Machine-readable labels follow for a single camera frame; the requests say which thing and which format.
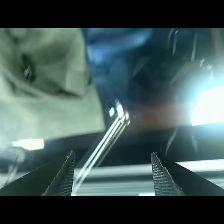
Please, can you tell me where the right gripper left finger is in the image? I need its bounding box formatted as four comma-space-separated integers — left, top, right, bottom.
0, 149, 77, 197

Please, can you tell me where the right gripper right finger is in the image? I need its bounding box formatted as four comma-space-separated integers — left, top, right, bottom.
150, 151, 224, 197

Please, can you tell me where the pale grey garment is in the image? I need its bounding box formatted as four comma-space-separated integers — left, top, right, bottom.
0, 28, 107, 143

